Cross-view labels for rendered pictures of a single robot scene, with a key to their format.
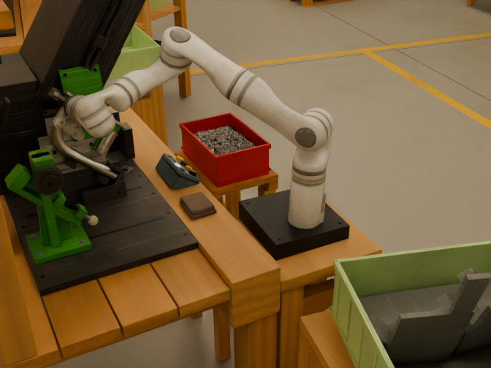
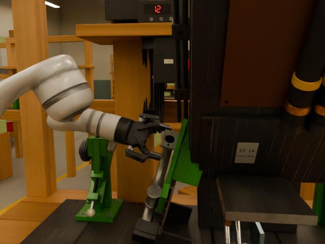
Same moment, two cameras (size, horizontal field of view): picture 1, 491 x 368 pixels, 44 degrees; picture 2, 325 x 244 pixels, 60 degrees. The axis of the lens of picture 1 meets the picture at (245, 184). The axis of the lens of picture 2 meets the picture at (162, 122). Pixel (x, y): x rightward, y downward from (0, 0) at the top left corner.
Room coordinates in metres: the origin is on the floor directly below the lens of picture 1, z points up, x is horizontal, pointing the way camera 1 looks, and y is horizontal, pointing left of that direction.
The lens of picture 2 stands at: (2.05, -0.15, 1.37)
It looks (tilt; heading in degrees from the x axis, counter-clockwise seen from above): 9 degrees down; 124
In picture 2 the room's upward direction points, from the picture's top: straight up
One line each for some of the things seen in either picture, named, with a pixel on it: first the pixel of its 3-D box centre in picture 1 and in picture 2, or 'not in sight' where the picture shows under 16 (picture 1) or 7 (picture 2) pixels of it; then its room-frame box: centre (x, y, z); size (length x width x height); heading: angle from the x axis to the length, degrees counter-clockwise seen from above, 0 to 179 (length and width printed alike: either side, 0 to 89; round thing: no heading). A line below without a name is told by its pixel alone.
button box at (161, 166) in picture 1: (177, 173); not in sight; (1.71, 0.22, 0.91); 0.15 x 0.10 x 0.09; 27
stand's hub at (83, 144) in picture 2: (48, 181); (84, 150); (1.30, 0.48, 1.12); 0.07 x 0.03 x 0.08; 117
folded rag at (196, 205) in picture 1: (197, 204); not in sight; (1.52, 0.14, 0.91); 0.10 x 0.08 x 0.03; 25
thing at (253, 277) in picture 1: (153, 173); not in sight; (1.87, 0.32, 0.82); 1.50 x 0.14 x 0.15; 27
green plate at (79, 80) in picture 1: (82, 98); (187, 154); (1.71, 0.48, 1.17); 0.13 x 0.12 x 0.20; 27
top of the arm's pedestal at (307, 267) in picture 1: (302, 239); not in sight; (1.45, -0.16, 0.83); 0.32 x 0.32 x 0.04; 25
